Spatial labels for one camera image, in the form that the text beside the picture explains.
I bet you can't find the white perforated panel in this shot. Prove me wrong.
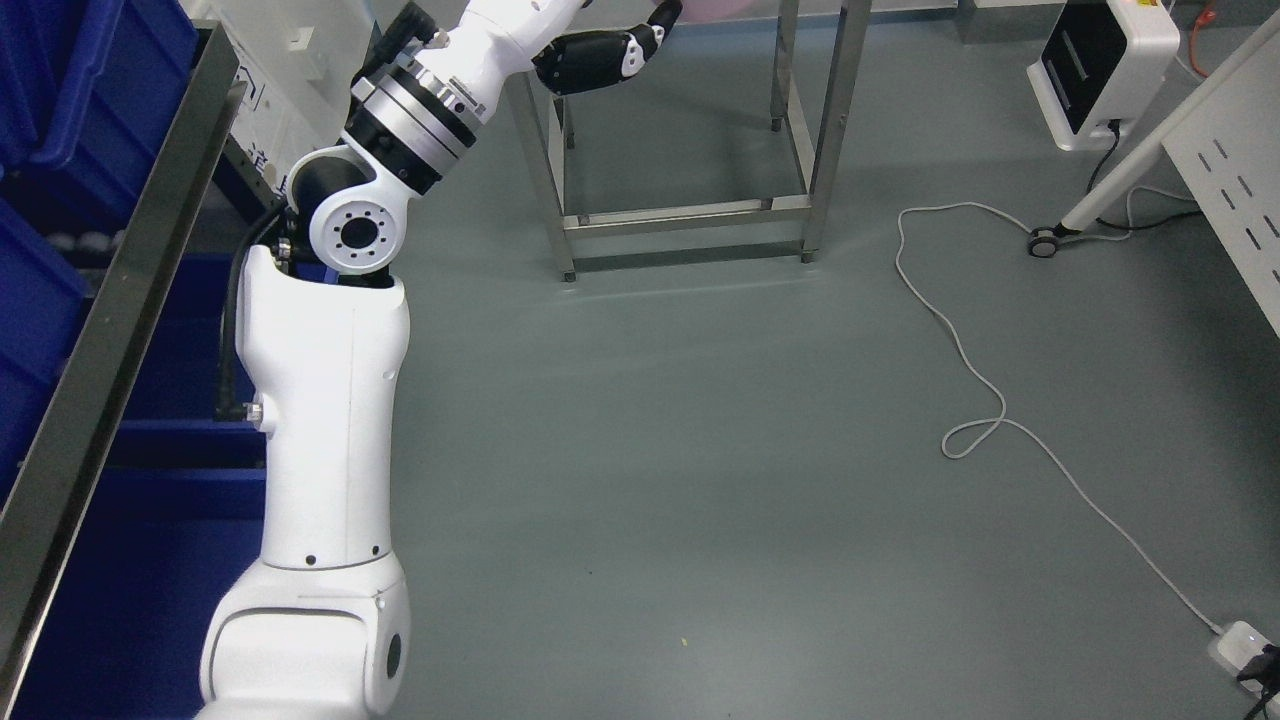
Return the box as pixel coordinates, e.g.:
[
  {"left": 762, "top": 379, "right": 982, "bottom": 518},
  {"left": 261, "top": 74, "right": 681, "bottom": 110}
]
[{"left": 1162, "top": 65, "right": 1279, "bottom": 329}]

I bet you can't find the black power cable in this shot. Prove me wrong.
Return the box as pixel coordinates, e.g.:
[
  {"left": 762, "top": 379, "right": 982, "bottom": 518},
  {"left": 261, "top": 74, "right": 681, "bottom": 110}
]
[{"left": 1085, "top": 120, "right": 1123, "bottom": 196}]

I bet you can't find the blue plastic bin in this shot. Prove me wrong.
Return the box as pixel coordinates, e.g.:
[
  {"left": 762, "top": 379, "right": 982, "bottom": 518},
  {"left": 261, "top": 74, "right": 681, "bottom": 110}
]
[{"left": 1, "top": 1, "right": 262, "bottom": 719}]

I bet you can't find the pink bowl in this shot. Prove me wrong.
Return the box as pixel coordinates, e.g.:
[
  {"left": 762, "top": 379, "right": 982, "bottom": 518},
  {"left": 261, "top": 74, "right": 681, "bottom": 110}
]
[{"left": 681, "top": 0, "right": 756, "bottom": 23}]

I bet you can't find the stainless steel table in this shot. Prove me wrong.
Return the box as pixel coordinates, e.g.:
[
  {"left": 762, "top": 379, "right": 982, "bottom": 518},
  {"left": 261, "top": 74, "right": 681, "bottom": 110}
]
[{"left": 504, "top": 1, "right": 873, "bottom": 283}]

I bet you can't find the white black appliance box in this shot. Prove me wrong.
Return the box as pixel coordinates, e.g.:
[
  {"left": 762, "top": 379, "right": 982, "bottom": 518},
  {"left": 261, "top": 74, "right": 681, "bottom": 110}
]
[{"left": 1027, "top": 1, "right": 1181, "bottom": 151}]

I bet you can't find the white printed plastic panel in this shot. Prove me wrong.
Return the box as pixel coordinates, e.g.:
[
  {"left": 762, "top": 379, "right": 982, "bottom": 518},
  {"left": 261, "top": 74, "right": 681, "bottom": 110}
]
[{"left": 180, "top": 1, "right": 378, "bottom": 195}]

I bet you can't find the white power adapter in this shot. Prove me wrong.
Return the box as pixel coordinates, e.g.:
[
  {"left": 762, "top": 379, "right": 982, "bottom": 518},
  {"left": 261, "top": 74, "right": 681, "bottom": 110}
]
[{"left": 1207, "top": 620, "right": 1271, "bottom": 676}]

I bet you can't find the metal shelf frame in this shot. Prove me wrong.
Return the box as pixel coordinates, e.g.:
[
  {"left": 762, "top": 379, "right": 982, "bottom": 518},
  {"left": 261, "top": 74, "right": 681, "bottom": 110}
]
[{"left": 1, "top": 20, "right": 244, "bottom": 706}]

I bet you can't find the white wall socket box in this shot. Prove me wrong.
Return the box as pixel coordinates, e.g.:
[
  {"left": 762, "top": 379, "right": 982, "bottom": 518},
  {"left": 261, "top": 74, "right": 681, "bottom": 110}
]
[{"left": 283, "top": 20, "right": 323, "bottom": 56}]

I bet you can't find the white stand leg with caster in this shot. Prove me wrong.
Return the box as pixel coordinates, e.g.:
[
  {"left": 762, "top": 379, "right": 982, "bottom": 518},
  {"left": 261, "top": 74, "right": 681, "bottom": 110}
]
[{"left": 1027, "top": 13, "right": 1279, "bottom": 258}]

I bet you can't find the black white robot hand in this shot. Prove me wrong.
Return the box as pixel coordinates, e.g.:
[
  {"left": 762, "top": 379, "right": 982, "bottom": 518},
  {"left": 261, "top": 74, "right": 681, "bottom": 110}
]
[{"left": 440, "top": 0, "right": 684, "bottom": 102}]

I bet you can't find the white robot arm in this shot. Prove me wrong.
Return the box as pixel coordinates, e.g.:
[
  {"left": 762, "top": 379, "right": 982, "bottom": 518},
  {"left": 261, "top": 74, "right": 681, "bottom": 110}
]
[{"left": 198, "top": 1, "right": 580, "bottom": 719}]

